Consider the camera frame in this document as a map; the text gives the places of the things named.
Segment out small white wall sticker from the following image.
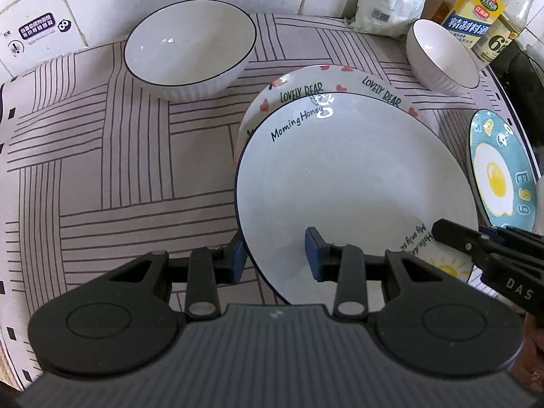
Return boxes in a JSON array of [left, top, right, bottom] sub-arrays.
[[2, 30, 25, 57]]

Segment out purple wall sticker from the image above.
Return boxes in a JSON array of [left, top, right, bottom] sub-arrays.
[[17, 12, 71, 41]]

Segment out blue egg print plate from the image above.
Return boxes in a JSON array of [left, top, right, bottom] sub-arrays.
[[468, 108, 537, 230]]

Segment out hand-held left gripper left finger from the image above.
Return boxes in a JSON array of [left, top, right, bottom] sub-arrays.
[[108, 232, 246, 319]]

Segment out clear bottle with yellow cap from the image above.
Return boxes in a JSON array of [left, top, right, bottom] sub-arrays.
[[472, 0, 540, 69]]

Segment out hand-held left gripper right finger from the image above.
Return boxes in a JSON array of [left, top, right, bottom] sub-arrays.
[[305, 227, 459, 320]]

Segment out yellow label cooking wine bottle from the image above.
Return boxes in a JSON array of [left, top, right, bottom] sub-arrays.
[[440, 0, 517, 49]]

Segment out heart print plate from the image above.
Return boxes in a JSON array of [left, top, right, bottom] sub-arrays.
[[237, 65, 440, 166]]

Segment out white plate with dark rim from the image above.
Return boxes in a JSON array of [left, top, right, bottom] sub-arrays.
[[234, 92, 480, 307]]

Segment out striped table cover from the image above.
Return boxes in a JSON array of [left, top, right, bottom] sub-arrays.
[[0, 12, 544, 392]]

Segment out large white ribbed bowl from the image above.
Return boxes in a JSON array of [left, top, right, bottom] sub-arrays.
[[123, 0, 258, 103]]

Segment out white plastic bag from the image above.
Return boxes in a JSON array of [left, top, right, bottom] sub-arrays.
[[351, 0, 440, 38]]

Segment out small white ribbed bowl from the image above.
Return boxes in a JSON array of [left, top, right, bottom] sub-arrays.
[[405, 19, 482, 97]]

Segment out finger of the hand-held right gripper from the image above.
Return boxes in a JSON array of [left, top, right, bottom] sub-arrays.
[[430, 218, 490, 265]]

